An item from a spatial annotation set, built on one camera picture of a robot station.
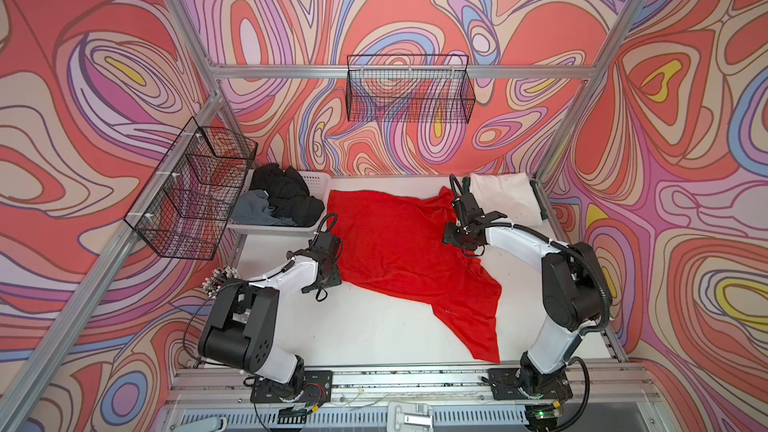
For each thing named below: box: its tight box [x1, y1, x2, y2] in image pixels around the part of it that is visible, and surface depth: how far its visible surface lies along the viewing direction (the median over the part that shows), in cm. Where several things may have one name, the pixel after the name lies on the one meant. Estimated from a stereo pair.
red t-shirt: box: [329, 186, 501, 364], surface depth 94 cm
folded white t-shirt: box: [469, 172, 544, 226], surface depth 110 cm
